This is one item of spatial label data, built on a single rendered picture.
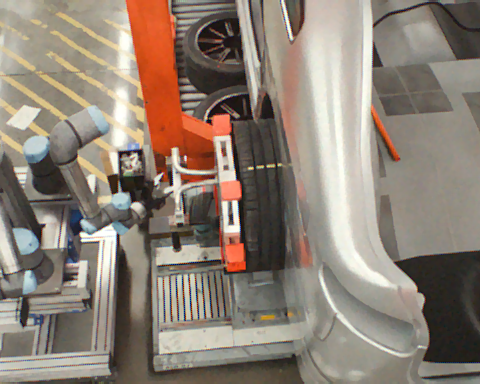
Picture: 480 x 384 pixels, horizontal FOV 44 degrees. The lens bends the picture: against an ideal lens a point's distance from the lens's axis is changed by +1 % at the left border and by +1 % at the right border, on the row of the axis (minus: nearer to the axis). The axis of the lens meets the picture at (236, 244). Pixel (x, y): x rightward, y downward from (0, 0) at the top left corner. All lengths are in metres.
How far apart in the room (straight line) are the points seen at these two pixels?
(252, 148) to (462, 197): 0.88
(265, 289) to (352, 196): 1.58
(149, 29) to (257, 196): 0.80
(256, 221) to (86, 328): 1.17
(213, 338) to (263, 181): 1.09
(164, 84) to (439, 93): 1.24
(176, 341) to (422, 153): 1.51
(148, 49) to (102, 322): 1.33
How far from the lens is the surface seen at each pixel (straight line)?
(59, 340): 3.07
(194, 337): 3.10
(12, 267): 2.12
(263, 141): 2.37
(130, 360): 3.17
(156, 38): 2.56
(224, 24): 4.27
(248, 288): 3.06
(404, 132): 2.68
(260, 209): 2.29
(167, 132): 2.88
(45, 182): 2.77
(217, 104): 3.59
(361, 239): 1.50
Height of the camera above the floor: 2.83
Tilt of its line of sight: 54 degrees down
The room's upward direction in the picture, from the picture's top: 1 degrees counter-clockwise
